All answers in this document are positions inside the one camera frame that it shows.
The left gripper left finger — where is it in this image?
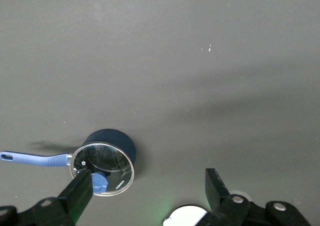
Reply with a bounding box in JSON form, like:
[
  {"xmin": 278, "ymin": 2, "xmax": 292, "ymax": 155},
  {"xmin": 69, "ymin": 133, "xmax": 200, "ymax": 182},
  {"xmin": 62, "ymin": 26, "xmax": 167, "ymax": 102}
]
[{"xmin": 0, "ymin": 169, "xmax": 94, "ymax": 226}]

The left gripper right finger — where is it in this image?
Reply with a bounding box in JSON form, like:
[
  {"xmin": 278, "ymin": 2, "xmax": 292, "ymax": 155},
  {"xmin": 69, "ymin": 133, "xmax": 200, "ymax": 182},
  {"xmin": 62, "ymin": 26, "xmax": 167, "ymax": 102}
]
[{"xmin": 204, "ymin": 167, "xmax": 312, "ymax": 226}]

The glass lid with blue knob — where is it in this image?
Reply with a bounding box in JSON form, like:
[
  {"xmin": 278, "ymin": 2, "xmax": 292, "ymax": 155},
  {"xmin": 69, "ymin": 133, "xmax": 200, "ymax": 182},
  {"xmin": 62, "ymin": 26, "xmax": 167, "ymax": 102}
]
[{"xmin": 69, "ymin": 142, "xmax": 135, "ymax": 197}]

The dark blue saucepan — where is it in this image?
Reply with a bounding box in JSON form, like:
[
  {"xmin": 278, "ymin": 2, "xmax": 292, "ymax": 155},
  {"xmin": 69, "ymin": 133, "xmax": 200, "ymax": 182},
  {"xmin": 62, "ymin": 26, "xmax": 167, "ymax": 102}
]
[{"xmin": 0, "ymin": 128, "xmax": 137, "ymax": 180}]

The dark grey table cover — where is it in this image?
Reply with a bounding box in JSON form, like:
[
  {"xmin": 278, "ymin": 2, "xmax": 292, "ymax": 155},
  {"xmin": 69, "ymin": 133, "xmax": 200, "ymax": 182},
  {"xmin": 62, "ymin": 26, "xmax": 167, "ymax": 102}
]
[{"xmin": 0, "ymin": 0, "xmax": 320, "ymax": 226}]

